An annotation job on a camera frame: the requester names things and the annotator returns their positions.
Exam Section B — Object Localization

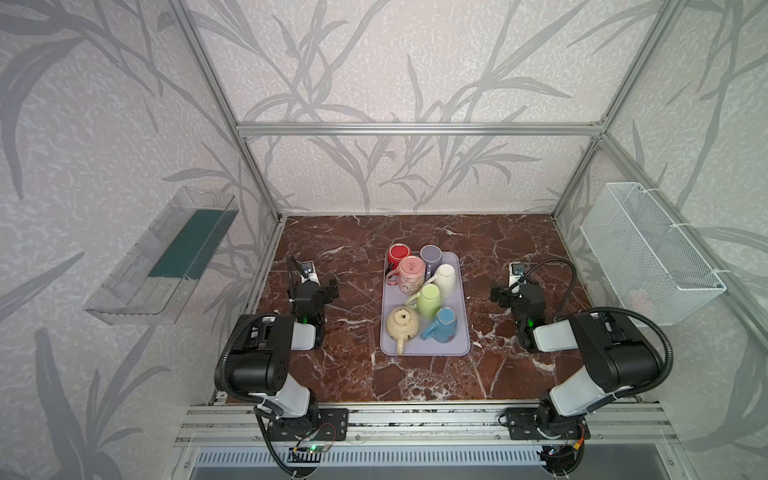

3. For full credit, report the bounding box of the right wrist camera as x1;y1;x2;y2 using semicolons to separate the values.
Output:
508;262;526;288

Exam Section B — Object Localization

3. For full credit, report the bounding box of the cream teapot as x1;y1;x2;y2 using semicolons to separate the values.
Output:
385;305;420;356

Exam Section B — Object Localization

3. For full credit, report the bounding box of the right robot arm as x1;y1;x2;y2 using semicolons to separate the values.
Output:
490;283;674;435

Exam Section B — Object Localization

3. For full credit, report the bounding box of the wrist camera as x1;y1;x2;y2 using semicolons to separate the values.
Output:
299;261;320;283
508;262;526;288

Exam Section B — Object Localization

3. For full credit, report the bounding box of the lavender mug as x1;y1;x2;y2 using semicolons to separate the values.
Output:
419;244;443;280

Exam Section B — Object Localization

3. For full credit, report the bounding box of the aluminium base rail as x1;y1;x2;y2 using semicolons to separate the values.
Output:
174;400;680;447

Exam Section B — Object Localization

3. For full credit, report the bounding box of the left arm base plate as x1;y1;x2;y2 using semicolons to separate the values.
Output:
267;408;349;442

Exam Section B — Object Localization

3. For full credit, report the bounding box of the aluminium cage frame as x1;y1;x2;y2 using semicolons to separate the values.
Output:
168;1;767;348

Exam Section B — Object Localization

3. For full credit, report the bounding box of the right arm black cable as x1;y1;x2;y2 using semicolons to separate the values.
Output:
517;257;674;397

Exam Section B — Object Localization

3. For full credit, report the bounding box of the pink patterned mug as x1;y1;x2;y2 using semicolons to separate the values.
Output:
385;255;426;295

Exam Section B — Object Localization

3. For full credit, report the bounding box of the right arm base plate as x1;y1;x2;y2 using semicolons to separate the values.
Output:
497;405;591;442

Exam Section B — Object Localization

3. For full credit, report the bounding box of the blue mug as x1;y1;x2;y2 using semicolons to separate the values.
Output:
420;307;457;343

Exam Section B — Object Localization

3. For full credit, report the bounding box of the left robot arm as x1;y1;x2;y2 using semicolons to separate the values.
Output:
214;279;338;430

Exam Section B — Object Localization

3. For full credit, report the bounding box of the white mug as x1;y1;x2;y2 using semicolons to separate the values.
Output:
425;263;458;298

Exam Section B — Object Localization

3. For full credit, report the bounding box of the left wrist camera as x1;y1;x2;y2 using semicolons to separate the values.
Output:
299;261;320;283

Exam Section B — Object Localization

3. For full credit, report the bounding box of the light green mug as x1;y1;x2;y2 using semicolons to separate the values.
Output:
405;284;442;320

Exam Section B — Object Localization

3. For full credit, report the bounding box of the red mug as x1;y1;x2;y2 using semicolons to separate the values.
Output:
387;243;411;271

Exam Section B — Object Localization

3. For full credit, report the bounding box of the lavender plastic tray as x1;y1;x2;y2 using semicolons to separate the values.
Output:
380;251;471;357

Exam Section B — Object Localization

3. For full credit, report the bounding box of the white wire mesh basket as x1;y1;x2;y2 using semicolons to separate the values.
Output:
581;182;727;326

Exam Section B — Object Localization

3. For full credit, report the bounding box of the clear plastic wall bin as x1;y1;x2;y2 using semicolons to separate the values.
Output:
84;187;239;326

